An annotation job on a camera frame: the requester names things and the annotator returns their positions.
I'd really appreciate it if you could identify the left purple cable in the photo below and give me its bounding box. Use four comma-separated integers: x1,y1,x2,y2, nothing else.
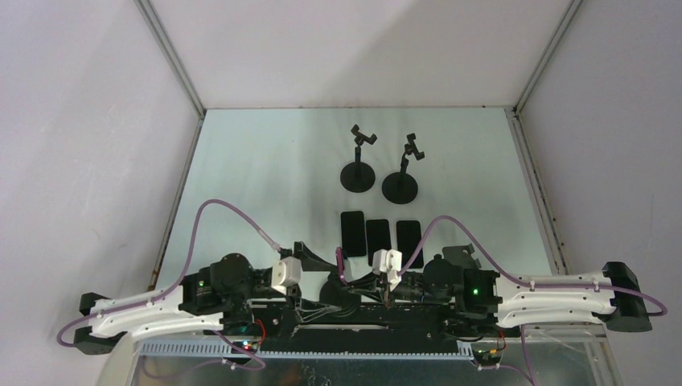
55,199,283,372

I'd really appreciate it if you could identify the left small circuit board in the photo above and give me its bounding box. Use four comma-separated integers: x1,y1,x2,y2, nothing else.
229,341,258,356

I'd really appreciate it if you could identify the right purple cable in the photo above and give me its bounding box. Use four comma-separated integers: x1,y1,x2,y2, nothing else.
398,215,668,386

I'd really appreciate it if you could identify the brown base phone stand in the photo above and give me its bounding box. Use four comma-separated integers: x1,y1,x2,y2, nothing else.
442,244,482,269

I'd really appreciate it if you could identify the purple cable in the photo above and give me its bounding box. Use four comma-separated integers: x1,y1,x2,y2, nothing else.
398,215,668,386
55,199,283,372

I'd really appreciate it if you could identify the black phone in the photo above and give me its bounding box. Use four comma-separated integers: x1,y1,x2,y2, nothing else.
366,219,392,266
396,220,422,267

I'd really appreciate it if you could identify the right small circuit board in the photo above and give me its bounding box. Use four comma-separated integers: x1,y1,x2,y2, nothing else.
474,349,503,369

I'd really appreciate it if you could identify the black front mounting rail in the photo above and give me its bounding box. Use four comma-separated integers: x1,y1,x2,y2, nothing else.
222,302,520,355

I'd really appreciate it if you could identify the teal blue phone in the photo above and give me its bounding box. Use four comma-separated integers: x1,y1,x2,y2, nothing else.
340,211,367,257

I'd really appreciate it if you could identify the small circuit board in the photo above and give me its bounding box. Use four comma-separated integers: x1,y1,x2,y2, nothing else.
474,349,503,369
229,341,258,356

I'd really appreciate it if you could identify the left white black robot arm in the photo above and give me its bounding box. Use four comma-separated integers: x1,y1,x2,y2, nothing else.
71,242,345,355

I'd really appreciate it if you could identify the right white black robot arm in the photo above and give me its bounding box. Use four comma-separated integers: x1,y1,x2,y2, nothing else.
343,255,652,336

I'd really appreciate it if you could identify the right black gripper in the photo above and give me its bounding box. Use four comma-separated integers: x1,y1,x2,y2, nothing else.
349,270,451,309

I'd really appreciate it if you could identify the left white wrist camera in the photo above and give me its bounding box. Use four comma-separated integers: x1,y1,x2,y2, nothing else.
270,257,302,294

